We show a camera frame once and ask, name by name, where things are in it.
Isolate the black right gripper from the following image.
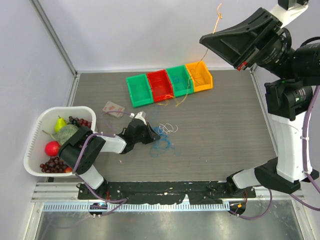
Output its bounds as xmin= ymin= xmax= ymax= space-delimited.
xmin=196 ymin=7 xmax=293 ymax=78

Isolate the blue cable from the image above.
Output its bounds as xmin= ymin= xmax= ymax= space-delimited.
xmin=148 ymin=108 xmax=183 ymax=159
xmin=170 ymin=72 xmax=191 ymax=91

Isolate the white cable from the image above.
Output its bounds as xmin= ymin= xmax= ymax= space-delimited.
xmin=158 ymin=122 xmax=179 ymax=134

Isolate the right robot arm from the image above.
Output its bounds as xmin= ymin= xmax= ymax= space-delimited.
xmin=199 ymin=0 xmax=320 ymax=198

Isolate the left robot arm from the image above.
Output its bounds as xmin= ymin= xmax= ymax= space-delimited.
xmin=58 ymin=118 xmax=161 ymax=200

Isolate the left green bin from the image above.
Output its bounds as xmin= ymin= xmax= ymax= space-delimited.
xmin=126 ymin=74 xmax=154 ymax=108

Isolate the green bin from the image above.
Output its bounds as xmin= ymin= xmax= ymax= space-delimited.
xmin=126 ymin=74 xmax=154 ymax=108
xmin=166 ymin=65 xmax=194 ymax=97

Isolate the red bin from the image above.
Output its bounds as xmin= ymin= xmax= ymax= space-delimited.
xmin=146 ymin=69 xmax=174 ymax=103

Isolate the orange bin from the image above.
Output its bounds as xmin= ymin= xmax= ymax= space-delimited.
xmin=185 ymin=61 xmax=214 ymax=92

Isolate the small card box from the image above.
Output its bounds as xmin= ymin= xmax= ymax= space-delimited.
xmin=102 ymin=101 xmax=125 ymax=119

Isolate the right green bin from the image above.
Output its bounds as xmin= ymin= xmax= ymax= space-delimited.
xmin=166 ymin=65 xmax=194 ymax=97

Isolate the dark grape bunch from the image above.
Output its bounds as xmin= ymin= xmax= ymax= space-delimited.
xmin=68 ymin=116 xmax=92 ymax=128

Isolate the green melon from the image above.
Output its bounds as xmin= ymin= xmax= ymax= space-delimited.
xmin=55 ymin=124 xmax=79 ymax=146

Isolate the small peach fruit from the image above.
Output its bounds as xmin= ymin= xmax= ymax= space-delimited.
xmin=64 ymin=167 xmax=73 ymax=173

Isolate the green pear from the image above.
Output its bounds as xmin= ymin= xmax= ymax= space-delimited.
xmin=54 ymin=116 xmax=68 ymax=133

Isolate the red apple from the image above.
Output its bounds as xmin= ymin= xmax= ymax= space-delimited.
xmin=44 ymin=141 xmax=60 ymax=157

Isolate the red grape bunch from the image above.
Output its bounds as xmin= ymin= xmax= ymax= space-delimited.
xmin=39 ymin=156 xmax=69 ymax=174

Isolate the white plastic basket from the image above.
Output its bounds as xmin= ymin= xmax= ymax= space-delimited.
xmin=23 ymin=106 xmax=97 ymax=178

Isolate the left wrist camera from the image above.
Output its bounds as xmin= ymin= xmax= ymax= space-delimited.
xmin=129 ymin=111 xmax=147 ymax=125

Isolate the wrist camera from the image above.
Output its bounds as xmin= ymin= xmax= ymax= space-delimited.
xmin=129 ymin=111 xmax=147 ymax=125
xmin=270 ymin=0 xmax=309 ymax=28

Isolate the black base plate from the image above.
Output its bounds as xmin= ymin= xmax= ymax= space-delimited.
xmin=76 ymin=181 xmax=256 ymax=205

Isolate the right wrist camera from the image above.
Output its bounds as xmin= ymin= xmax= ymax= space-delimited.
xmin=270 ymin=0 xmax=309 ymax=28

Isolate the white cable duct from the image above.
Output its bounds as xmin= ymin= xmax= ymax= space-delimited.
xmin=42 ymin=201 xmax=230 ymax=213

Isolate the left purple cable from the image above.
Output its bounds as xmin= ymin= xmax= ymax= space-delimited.
xmin=72 ymin=111 xmax=136 ymax=201

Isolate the purple cable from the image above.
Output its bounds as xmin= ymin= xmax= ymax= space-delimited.
xmin=72 ymin=111 xmax=136 ymax=201
xmin=289 ymin=84 xmax=320 ymax=212

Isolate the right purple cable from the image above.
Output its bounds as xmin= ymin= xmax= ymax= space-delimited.
xmin=289 ymin=84 xmax=320 ymax=212

